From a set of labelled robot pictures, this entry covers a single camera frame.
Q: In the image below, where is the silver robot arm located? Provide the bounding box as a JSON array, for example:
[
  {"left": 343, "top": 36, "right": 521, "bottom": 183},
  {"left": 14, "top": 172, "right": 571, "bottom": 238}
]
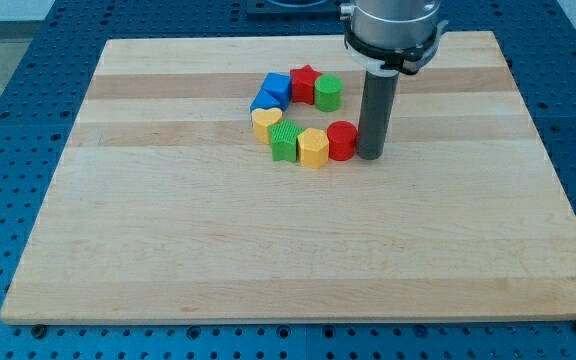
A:
[{"left": 339, "top": 0, "right": 448, "bottom": 78}]

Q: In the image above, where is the yellow hexagon block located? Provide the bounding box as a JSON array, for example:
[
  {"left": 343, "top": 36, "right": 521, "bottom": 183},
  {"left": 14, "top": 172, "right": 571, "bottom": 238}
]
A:
[{"left": 297, "top": 128, "right": 329, "bottom": 169}]

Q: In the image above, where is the green star block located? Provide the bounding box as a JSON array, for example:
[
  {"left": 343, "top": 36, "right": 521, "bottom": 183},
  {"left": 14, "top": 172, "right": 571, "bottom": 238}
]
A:
[{"left": 269, "top": 119, "right": 305, "bottom": 163}]

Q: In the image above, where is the yellow heart block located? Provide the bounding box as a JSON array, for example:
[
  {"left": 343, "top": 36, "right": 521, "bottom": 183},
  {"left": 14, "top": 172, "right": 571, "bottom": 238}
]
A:
[{"left": 251, "top": 107, "right": 283, "bottom": 144}]

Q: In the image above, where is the red cylinder block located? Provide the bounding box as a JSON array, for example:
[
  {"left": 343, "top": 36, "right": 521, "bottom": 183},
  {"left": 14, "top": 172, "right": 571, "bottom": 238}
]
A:
[{"left": 327, "top": 121, "right": 358, "bottom": 161}]

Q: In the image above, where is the blue triangle block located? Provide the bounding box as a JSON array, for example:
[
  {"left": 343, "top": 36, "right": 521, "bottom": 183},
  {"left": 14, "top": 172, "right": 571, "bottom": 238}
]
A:
[{"left": 249, "top": 89, "right": 282, "bottom": 111}]

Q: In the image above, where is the blue cube block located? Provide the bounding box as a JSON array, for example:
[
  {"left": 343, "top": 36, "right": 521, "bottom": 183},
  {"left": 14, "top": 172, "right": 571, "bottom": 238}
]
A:
[{"left": 262, "top": 73, "right": 292, "bottom": 110}]

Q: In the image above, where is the green cylinder block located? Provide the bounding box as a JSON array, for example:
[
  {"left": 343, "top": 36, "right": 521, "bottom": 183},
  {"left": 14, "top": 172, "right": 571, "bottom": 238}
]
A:
[{"left": 314, "top": 74, "right": 343, "bottom": 112}]

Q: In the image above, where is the red star block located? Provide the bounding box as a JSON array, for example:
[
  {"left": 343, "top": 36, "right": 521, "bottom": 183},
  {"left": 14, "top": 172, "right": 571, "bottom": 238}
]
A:
[{"left": 289, "top": 65, "right": 322, "bottom": 105}]

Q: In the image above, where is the wooden board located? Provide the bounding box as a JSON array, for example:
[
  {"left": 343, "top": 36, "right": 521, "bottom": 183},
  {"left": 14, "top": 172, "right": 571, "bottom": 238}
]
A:
[{"left": 0, "top": 31, "right": 576, "bottom": 325}]

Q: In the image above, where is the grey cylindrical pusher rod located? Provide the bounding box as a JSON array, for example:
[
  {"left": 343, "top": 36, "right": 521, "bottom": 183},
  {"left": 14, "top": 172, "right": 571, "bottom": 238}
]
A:
[{"left": 356, "top": 72, "right": 398, "bottom": 160}]

